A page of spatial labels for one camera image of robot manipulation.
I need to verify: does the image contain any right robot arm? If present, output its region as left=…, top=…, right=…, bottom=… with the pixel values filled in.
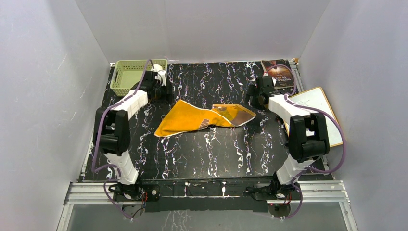
left=245, top=76, right=330, bottom=199

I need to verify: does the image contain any light green plastic basket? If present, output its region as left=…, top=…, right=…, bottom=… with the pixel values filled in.
left=110, top=59, right=167, bottom=97

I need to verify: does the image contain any dark book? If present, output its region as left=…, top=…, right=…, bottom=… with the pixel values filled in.
left=261, top=59, right=294, bottom=89

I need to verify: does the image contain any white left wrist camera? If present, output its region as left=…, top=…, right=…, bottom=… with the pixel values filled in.
left=155, top=70, right=167, bottom=86

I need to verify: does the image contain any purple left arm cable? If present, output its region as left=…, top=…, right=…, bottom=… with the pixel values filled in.
left=91, top=59, right=153, bottom=220

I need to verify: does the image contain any orange patterned towel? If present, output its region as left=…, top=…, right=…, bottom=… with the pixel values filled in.
left=154, top=100, right=256, bottom=137

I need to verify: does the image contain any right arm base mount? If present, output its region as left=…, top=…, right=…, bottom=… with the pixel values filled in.
left=246, top=182, right=300, bottom=204

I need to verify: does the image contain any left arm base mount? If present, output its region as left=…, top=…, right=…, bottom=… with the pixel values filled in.
left=108, top=183, right=160, bottom=202

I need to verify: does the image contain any aluminium rail frame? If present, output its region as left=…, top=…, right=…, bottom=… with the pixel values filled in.
left=57, top=179, right=358, bottom=231

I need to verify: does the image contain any wood framed whiteboard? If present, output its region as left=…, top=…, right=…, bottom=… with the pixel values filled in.
left=283, top=86, right=344, bottom=148

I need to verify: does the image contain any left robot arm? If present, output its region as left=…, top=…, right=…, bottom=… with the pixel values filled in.
left=93, top=69, right=171, bottom=200

